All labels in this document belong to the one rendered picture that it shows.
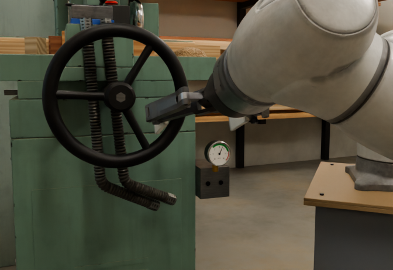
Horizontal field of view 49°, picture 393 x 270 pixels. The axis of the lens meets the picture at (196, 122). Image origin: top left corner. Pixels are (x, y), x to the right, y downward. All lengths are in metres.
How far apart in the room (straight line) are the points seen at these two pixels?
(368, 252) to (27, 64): 0.82
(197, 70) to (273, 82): 0.68
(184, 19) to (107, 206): 2.85
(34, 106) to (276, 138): 3.42
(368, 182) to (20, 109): 0.77
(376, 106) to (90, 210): 0.79
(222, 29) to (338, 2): 3.57
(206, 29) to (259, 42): 3.46
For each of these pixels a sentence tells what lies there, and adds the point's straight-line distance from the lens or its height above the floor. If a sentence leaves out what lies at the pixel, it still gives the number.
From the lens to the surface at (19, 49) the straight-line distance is 1.20.
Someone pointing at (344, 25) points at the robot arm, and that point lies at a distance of 0.37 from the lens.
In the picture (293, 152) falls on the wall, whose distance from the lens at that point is 4.40.
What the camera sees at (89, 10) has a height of 0.99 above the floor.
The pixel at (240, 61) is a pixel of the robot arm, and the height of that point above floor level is 0.87.
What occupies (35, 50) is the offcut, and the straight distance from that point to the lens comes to 1.05.
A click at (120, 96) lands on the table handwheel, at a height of 0.81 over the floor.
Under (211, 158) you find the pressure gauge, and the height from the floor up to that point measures 0.65.
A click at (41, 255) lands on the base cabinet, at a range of 1.12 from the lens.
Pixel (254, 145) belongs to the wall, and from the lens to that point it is 4.13.
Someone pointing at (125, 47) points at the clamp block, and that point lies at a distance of 0.96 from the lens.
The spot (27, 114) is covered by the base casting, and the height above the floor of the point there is 0.77.
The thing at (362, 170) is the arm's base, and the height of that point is 0.65.
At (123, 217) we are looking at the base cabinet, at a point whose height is 0.50.
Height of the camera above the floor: 0.85
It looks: 6 degrees down
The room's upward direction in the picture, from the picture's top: straight up
